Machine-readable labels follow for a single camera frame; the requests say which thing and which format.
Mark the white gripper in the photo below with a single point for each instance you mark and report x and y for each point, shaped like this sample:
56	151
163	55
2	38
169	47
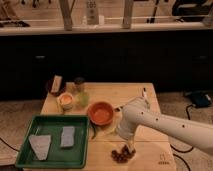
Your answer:
126	129

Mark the dark red grape bunch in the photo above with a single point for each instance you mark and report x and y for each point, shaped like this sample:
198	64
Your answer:
124	155

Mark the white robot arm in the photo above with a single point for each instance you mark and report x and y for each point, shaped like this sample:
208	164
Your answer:
136	112

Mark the orange bowl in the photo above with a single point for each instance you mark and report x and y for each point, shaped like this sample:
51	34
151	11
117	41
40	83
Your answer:
100	113

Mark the green plastic cup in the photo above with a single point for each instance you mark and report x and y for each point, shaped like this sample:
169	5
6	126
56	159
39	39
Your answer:
83	98

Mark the dark lidded spice jar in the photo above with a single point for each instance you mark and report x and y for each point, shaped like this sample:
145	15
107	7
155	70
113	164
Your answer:
79	84

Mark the blue-grey sponge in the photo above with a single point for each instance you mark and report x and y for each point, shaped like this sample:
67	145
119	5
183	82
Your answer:
67	136

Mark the small cream cup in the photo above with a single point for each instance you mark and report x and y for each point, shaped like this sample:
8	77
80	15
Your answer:
65	100

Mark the black power adapter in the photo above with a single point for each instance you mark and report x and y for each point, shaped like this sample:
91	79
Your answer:
200	99

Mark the green plastic tray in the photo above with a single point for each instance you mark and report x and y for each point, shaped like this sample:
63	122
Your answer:
58	157

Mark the grey folded cloth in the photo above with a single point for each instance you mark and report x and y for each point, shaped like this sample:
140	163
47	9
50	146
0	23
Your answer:
40	145

